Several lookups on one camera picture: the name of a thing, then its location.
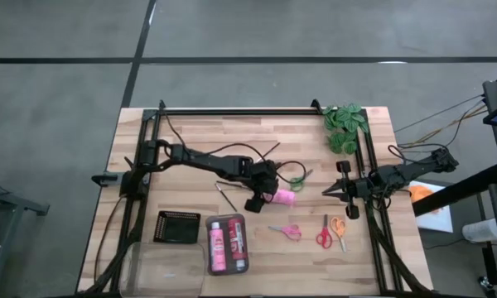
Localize grey translucent plastic bin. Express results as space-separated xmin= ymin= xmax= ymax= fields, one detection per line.
xmin=205 ymin=213 xmax=250 ymax=276

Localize green potted plant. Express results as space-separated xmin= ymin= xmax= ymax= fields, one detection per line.
xmin=321 ymin=103 xmax=370 ymax=156

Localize pink paint bottle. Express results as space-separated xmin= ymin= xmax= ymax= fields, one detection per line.
xmin=208 ymin=221 xmax=228 ymax=273
xmin=268 ymin=188 xmax=297 ymax=208

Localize black aluminium table frame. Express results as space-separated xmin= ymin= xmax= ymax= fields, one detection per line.
xmin=82 ymin=99 xmax=434 ymax=298

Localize thin makeup pencils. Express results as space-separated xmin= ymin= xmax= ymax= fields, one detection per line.
xmin=214 ymin=181 xmax=239 ymax=213

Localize black mesh basket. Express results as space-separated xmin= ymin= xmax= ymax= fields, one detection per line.
xmin=152 ymin=209 xmax=202 ymax=244

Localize orange object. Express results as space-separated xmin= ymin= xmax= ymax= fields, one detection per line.
xmin=409 ymin=185 xmax=440 ymax=214

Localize black slanted beam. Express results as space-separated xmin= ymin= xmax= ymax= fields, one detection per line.
xmin=412 ymin=163 xmax=497 ymax=217

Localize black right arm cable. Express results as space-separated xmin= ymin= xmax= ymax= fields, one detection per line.
xmin=387 ymin=142 xmax=451 ymax=166

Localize red scissors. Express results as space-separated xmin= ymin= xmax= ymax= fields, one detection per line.
xmin=316 ymin=214 xmax=333 ymax=250

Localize red paint bottle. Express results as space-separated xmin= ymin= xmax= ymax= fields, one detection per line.
xmin=227 ymin=218 xmax=249 ymax=270

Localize pink scissors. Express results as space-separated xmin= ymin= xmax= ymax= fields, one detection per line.
xmin=268 ymin=223 xmax=302 ymax=242

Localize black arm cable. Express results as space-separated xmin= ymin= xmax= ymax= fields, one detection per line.
xmin=159 ymin=108 xmax=308 ymax=186
xmin=387 ymin=142 xmax=451 ymax=166

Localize white paper sheet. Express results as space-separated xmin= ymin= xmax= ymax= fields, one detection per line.
xmin=408 ymin=180 xmax=455 ymax=233

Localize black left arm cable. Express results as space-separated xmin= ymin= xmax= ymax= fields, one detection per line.
xmin=159 ymin=108 xmax=308 ymax=186

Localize black floor cable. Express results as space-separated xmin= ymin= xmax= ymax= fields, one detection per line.
xmin=393 ymin=94 xmax=488 ymax=133

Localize yellow floor cable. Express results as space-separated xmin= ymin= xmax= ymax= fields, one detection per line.
xmin=397 ymin=105 xmax=490 ymax=147

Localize white paper towel roll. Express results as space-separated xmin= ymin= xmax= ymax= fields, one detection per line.
xmin=462 ymin=218 xmax=497 ymax=244

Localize clear plastic bin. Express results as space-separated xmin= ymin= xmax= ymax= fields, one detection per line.
xmin=118 ymin=242 xmax=206 ymax=298

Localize orange scissors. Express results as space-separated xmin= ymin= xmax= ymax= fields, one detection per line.
xmin=330 ymin=216 xmax=349 ymax=253

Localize green scissors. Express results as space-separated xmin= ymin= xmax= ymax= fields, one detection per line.
xmin=288 ymin=168 xmax=315 ymax=193

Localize grey metal cart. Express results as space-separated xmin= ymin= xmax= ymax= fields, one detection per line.
xmin=0 ymin=176 xmax=51 ymax=298

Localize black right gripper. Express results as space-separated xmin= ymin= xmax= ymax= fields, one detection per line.
xmin=321 ymin=160 xmax=372 ymax=220

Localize black side bracket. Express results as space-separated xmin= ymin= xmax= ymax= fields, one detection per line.
xmin=91 ymin=173 xmax=120 ymax=187

